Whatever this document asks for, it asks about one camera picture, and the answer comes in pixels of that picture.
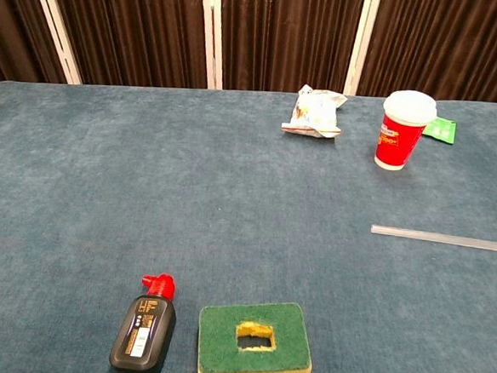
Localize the blue velvet table cover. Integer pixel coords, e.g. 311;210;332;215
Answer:
0;67;497;373

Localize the white crumpled snack bag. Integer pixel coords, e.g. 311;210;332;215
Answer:
280;83;350;141

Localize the green flat packet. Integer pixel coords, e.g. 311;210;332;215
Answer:
420;115;459;146

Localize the black bottle red cap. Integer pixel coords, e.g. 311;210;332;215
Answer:
107;269;181;373

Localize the dark brown pleated curtain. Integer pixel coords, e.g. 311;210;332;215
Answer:
39;0;214;94
213;0;368;100
0;0;73;95
357;0;497;106

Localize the green yellow sponge with hole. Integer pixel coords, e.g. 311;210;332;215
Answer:
195;295;318;373

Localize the white partition frame post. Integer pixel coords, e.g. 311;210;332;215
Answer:
20;0;89;86
193;0;230;92
343;0;383;99

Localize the red paper cup white lid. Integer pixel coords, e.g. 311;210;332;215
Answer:
373;87;439;175

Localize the white plastic stick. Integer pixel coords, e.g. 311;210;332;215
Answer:
370;223;497;254

